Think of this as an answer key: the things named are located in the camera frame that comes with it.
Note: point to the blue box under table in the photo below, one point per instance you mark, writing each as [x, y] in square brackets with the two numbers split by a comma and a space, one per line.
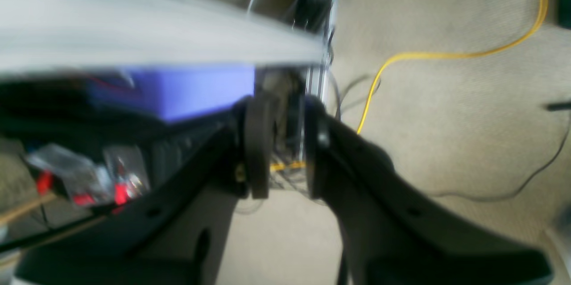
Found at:
[174, 93]

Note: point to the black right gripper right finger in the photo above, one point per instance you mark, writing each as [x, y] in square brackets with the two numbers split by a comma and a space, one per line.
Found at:
[394, 235]

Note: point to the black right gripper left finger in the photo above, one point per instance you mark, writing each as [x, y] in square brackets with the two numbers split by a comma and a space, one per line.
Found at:
[176, 233]

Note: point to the clear bag red parts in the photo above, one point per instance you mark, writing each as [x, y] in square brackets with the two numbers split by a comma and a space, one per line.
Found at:
[120, 177]

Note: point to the aluminium frame post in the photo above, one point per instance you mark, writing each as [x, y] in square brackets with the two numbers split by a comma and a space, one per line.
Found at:
[319, 18]

